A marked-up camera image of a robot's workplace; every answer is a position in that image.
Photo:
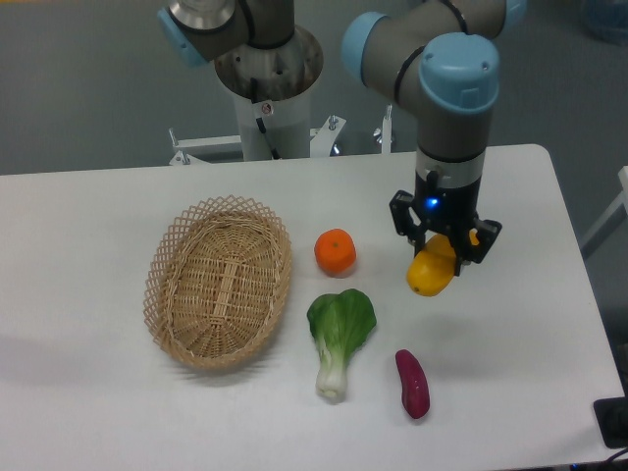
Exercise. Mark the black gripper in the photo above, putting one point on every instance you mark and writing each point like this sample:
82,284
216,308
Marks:
437,208

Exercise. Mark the yellow mango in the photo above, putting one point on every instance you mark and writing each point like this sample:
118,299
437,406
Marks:
433,267

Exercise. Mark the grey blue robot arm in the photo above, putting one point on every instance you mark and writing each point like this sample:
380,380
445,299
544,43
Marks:
438,63

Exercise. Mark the woven wicker basket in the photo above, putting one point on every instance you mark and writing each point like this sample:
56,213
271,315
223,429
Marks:
218,282

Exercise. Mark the orange tangerine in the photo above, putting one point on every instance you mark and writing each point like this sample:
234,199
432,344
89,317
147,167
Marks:
335,252

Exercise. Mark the green bok choy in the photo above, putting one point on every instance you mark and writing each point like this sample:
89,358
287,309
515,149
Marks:
339,324

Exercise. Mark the purple sweet potato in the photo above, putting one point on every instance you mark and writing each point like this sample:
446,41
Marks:
415,396

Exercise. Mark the black device at table edge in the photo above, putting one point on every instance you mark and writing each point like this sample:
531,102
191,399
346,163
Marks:
611,414

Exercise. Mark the white frame at right edge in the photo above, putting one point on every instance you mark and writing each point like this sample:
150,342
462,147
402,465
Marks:
608,221

